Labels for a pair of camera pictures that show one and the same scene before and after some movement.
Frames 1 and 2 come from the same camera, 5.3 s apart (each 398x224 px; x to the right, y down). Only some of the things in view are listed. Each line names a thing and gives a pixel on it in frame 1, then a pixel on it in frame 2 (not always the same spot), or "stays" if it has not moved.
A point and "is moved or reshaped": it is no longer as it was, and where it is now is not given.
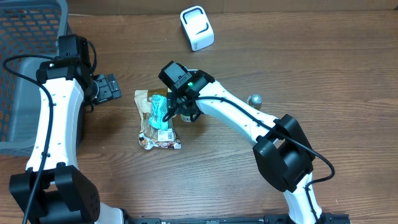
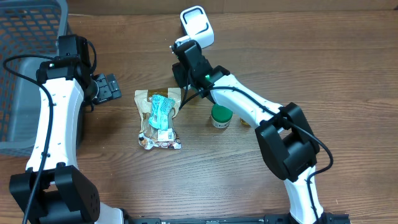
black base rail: (327, 218) stays
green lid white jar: (186, 117) is moved or reshaped
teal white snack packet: (159, 110) stays
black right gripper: (178, 106) to (180, 72)
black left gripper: (110, 89) stays
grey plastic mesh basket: (27, 27) stays
